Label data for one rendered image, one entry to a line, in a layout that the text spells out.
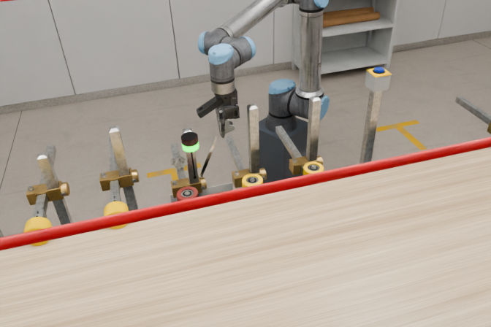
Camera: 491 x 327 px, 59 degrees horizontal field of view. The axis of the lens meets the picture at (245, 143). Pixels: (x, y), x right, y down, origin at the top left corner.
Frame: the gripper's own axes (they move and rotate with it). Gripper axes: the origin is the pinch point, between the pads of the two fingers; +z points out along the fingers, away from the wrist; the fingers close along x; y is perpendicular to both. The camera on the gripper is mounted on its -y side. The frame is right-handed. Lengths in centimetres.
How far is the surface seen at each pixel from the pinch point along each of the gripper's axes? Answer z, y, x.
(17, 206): 99, -124, 108
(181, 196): 8.3, -20.6, -23.0
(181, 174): 12.9, -18.3, -3.6
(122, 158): -5.4, -38.7, -12.1
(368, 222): 9, 37, -55
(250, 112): -15.7, 9.2, -12.1
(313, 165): 8.6, 32.1, -19.9
